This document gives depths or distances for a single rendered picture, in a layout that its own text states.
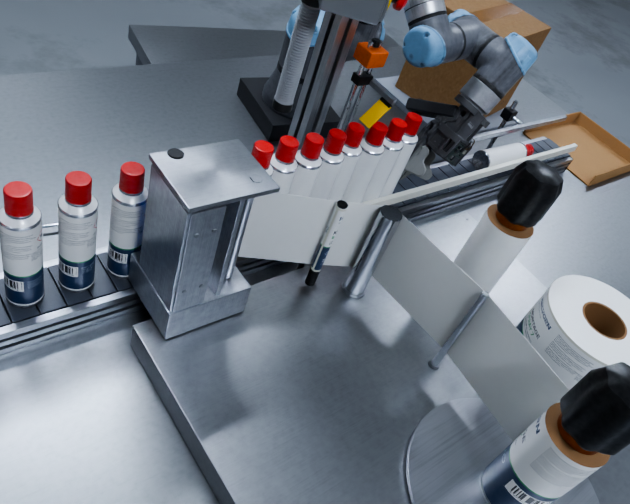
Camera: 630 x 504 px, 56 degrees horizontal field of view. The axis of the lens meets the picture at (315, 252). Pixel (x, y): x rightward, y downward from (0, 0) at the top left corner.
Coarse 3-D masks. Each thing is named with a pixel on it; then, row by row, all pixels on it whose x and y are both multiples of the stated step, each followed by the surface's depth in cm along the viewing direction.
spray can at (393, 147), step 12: (396, 120) 113; (396, 132) 113; (384, 144) 114; (396, 144) 115; (384, 156) 116; (396, 156) 116; (384, 168) 117; (372, 180) 120; (384, 180) 120; (372, 192) 122
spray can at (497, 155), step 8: (512, 144) 154; (520, 144) 155; (528, 144) 158; (480, 152) 148; (488, 152) 147; (496, 152) 148; (504, 152) 150; (512, 152) 152; (520, 152) 154; (528, 152) 157; (472, 160) 150; (480, 160) 149; (488, 160) 146; (496, 160) 148; (504, 160) 150; (512, 160) 153; (480, 168) 149
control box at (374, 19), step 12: (324, 0) 87; (336, 0) 87; (348, 0) 87; (360, 0) 87; (372, 0) 87; (384, 0) 87; (336, 12) 88; (348, 12) 88; (360, 12) 88; (372, 12) 88; (384, 12) 89; (372, 24) 90
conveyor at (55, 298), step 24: (552, 144) 172; (432, 168) 144; (456, 168) 148; (432, 192) 137; (96, 264) 95; (0, 288) 87; (48, 288) 89; (96, 288) 92; (120, 288) 93; (0, 312) 84; (24, 312) 85; (48, 312) 87
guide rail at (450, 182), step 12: (528, 156) 155; (540, 156) 157; (552, 156) 162; (492, 168) 145; (504, 168) 149; (444, 180) 135; (456, 180) 137; (468, 180) 141; (408, 192) 128; (420, 192) 131; (372, 204) 122; (384, 204) 125
